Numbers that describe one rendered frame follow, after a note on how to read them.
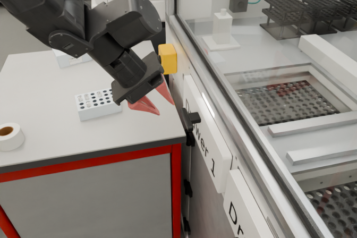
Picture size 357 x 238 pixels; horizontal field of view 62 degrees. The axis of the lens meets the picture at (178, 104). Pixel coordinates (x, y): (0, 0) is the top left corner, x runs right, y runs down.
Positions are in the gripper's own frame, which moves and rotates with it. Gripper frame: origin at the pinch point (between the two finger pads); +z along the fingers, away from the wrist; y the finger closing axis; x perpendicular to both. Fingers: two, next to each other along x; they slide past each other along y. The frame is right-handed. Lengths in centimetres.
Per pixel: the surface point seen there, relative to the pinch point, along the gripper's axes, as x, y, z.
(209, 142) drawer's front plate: -3.8, 2.5, 11.4
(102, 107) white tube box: 27.1, -21.2, 7.4
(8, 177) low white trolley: 14.7, -47.7, 0.5
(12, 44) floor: 259, -139, 20
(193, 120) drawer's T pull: 1.8, 2.0, 9.1
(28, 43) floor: 259, -126, 28
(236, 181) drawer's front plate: -16.8, 4.5, 8.9
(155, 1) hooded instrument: 83, 7, 12
